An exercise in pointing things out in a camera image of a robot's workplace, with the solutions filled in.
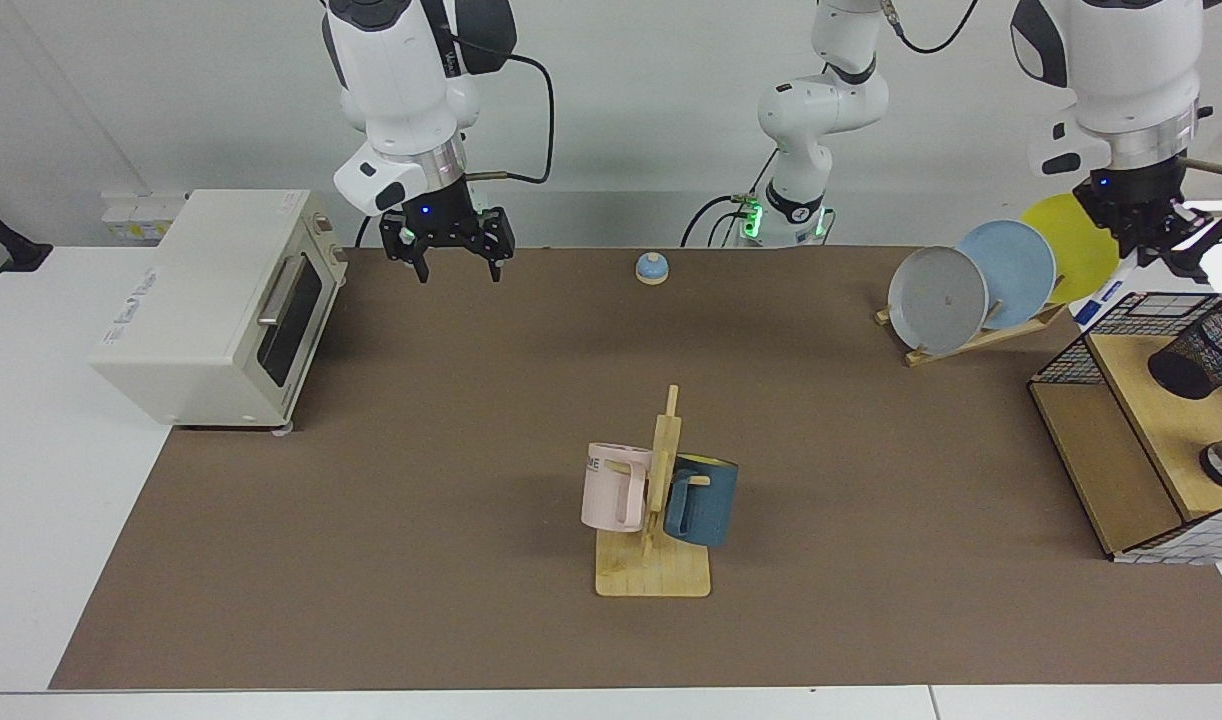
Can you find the teal cup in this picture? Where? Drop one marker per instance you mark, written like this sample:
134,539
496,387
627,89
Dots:
706,505

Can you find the light blue plate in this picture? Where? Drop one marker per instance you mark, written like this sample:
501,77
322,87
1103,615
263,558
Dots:
1011,265

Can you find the blue and white marker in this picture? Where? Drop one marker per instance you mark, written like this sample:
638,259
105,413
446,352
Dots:
1096,298

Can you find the small blue round bell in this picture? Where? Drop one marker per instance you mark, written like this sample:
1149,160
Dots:
652,268

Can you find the pale toaster oven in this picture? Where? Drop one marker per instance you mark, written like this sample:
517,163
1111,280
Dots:
191,300

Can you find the grey plate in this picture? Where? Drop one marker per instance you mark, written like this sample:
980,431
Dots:
936,300

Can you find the wooden plate rack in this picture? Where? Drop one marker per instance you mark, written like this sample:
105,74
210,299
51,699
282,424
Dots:
971,345

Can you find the yellow plate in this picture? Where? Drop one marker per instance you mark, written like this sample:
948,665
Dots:
1066,235

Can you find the white wall socket strip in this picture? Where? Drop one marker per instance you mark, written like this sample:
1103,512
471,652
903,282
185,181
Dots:
141,215

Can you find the brown table cloth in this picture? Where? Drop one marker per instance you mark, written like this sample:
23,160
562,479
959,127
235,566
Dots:
421,550

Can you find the wooden cup stand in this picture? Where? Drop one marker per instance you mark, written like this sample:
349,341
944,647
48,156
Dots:
656,570

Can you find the black mesh pen holder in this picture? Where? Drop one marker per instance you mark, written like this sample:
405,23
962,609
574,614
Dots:
1196,355

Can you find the pink cup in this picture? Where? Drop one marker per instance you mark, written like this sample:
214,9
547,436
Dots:
606,490

